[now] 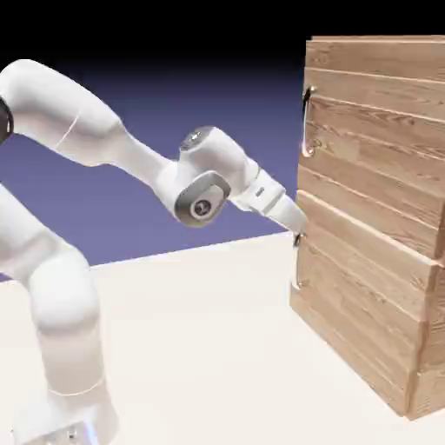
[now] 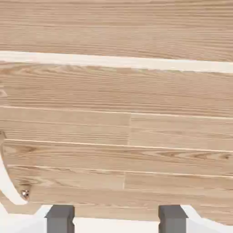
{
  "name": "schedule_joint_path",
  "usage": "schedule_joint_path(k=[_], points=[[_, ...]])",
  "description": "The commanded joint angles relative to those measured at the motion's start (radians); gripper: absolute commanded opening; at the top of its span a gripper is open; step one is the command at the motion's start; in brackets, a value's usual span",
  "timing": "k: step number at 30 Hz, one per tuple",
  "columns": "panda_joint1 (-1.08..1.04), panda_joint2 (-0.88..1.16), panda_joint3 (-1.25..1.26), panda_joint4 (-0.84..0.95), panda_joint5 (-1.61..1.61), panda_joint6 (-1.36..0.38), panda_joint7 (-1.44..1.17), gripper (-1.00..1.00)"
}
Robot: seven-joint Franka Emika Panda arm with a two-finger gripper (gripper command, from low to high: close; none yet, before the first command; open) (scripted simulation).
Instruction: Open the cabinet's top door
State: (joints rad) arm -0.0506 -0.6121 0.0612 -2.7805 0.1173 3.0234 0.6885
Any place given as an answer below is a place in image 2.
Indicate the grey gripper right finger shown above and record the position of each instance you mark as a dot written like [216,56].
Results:
[172,220]

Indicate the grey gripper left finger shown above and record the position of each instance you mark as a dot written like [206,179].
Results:
[59,220]

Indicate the light wood cabinet door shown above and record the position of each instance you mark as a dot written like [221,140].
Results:
[116,91]
[116,27]

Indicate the light wood cabinet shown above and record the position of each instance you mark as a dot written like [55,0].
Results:
[116,60]

